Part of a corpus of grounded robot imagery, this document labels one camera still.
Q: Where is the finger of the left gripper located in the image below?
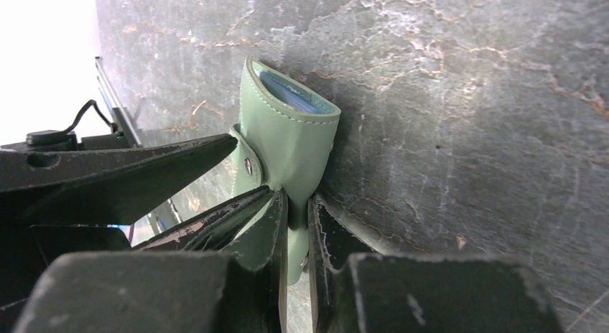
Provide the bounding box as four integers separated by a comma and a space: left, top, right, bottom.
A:
1, 133, 237, 226

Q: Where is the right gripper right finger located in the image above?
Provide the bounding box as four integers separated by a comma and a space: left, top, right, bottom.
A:
307, 194, 563, 332

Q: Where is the green card holder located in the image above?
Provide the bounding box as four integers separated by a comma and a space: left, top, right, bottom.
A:
230, 56, 341, 284

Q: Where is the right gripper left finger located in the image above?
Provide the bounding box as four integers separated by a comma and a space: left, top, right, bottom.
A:
14, 186, 288, 332

